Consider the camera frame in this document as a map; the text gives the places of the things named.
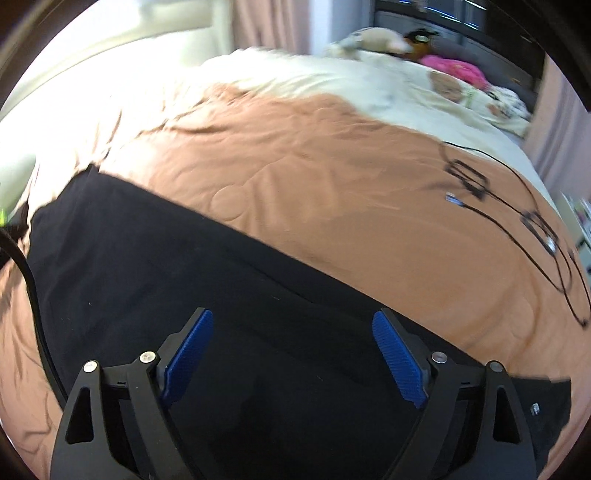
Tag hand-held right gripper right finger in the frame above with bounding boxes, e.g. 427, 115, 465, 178
372, 308, 539, 480

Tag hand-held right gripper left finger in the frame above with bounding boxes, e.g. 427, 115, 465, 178
50, 308, 215, 480

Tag black pants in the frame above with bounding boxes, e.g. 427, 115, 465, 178
25, 166, 573, 480

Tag orange plush blanket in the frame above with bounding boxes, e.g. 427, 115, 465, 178
0, 83, 591, 480

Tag white nightstand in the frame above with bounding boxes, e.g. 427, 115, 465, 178
560, 191, 591, 280

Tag white printed pillow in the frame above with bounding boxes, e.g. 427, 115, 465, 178
466, 87, 533, 136

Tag pink curtain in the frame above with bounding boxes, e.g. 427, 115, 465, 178
235, 0, 320, 57
522, 58, 591, 197

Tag pink cloth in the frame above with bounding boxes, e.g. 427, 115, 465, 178
418, 54, 491, 92

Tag cream printed blanket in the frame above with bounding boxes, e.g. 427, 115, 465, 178
9, 46, 541, 185

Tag brown plush toy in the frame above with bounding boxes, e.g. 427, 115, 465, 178
402, 28, 441, 61

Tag beige plush toy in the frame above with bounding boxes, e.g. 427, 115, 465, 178
323, 27, 414, 61

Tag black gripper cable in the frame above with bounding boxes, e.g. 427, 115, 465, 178
0, 228, 68, 409

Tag thin black cable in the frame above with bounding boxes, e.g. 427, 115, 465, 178
434, 140, 591, 329

